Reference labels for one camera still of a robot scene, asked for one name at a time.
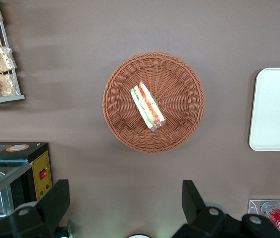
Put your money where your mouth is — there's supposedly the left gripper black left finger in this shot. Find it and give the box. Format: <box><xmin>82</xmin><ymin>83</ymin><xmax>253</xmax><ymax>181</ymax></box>
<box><xmin>9</xmin><ymin>179</ymin><xmax>70</xmax><ymax>238</ymax></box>

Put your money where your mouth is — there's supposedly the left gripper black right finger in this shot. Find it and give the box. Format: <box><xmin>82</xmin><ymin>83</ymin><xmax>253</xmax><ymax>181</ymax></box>
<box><xmin>171</xmin><ymin>179</ymin><xmax>228</xmax><ymax>238</ymax></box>

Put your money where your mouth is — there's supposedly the grey wire display rack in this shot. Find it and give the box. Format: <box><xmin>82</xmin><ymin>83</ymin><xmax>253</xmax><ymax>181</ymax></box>
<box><xmin>0</xmin><ymin>0</ymin><xmax>26</xmax><ymax>106</ymax></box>

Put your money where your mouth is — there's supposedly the round brown wicker basket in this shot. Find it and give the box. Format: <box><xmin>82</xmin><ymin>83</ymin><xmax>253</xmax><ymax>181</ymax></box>
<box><xmin>102</xmin><ymin>51</ymin><xmax>206</xmax><ymax>154</ymax></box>

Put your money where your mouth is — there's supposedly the black food warmer yellow panel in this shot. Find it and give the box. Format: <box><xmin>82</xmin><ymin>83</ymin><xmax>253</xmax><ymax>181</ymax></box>
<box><xmin>0</xmin><ymin>142</ymin><xmax>54</xmax><ymax>224</ymax></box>

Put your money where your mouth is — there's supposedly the clear acrylic bottle rack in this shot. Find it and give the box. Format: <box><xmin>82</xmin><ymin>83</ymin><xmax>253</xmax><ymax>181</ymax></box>
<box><xmin>248</xmin><ymin>199</ymin><xmax>280</xmax><ymax>238</ymax></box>

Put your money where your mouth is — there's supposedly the cream plastic tray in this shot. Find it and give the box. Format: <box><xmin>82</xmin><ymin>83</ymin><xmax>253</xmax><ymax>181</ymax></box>
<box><xmin>248</xmin><ymin>67</ymin><xmax>280</xmax><ymax>152</ymax></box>

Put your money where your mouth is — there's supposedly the triangle sandwich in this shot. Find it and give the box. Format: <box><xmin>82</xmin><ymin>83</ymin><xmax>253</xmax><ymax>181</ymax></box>
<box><xmin>130</xmin><ymin>81</ymin><xmax>167</xmax><ymax>132</ymax></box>

